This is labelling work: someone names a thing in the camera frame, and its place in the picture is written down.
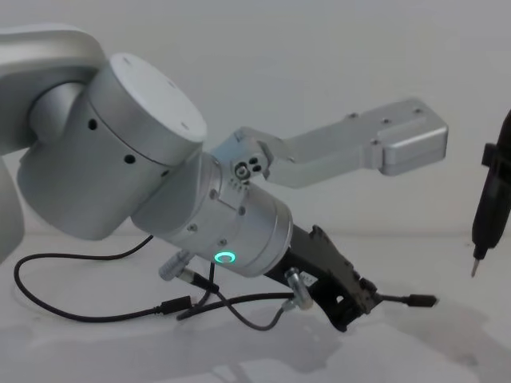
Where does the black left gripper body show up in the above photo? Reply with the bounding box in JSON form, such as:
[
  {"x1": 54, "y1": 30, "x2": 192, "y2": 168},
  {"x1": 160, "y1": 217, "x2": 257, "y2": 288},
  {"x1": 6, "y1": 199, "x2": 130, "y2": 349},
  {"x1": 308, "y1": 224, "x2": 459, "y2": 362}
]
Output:
[{"x1": 263, "y1": 224, "x2": 363, "y2": 333}]

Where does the black electric screwdriver tool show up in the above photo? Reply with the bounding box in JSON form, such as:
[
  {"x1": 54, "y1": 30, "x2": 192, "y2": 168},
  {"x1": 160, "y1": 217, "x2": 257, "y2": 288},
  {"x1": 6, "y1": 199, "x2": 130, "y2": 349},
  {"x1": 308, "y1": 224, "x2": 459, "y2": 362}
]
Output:
[{"x1": 468, "y1": 107, "x2": 511, "y2": 279}]

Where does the short black plug cable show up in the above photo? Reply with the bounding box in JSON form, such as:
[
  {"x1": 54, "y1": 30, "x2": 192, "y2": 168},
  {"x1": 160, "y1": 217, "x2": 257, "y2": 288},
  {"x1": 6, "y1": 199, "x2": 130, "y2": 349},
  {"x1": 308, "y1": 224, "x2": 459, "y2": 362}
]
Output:
[{"x1": 175, "y1": 292, "x2": 439, "y2": 320}]

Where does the thin black silver-plug cable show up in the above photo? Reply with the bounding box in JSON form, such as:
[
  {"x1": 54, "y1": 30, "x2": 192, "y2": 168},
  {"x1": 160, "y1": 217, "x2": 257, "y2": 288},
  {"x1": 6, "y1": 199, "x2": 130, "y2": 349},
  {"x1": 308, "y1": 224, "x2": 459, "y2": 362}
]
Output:
[{"x1": 158, "y1": 251, "x2": 315, "y2": 330}]

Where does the long black plug cable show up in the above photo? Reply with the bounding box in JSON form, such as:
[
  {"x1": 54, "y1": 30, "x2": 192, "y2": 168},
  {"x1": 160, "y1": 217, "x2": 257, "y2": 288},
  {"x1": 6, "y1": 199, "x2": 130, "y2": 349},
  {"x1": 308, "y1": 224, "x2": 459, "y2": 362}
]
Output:
[{"x1": 14, "y1": 234, "x2": 220, "y2": 322}]

